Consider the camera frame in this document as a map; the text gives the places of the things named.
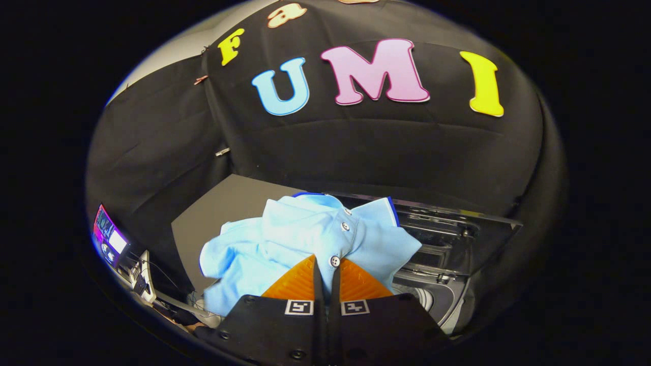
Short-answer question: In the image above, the white desktop device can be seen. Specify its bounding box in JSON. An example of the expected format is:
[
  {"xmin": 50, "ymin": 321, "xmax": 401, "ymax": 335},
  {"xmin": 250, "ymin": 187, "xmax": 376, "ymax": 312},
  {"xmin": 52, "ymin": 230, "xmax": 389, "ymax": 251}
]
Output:
[{"xmin": 130, "ymin": 250, "xmax": 157, "ymax": 304}]

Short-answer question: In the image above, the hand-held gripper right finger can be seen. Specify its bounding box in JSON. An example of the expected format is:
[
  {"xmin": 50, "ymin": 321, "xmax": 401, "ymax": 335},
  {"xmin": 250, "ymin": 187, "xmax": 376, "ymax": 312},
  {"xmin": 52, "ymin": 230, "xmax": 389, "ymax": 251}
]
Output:
[{"xmin": 328, "ymin": 257, "xmax": 453, "ymax": 366}]

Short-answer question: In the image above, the light blue polo shirt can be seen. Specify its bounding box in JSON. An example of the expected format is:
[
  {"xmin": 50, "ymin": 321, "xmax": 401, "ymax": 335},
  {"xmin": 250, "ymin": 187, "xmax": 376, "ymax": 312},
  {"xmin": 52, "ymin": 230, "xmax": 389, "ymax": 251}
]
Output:
[{"xmin": 199, "ymin": 192, "xmax": 423, "ymax": 317}]

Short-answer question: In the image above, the computer monitor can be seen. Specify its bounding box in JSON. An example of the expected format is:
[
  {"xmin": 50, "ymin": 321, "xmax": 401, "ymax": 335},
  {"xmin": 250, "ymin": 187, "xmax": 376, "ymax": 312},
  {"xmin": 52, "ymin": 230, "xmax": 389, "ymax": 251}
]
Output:
[{"xmin": 93, "ymin": 204, "xmax": 129, "ymax": 267}]

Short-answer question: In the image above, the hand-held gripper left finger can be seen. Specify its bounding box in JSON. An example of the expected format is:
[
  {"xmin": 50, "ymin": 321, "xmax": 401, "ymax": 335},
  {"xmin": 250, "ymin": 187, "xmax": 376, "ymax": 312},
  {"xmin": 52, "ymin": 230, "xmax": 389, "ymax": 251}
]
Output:
[{"xmin": 196, "ymin": 254, "xmax": 326, "ymax": 366}]

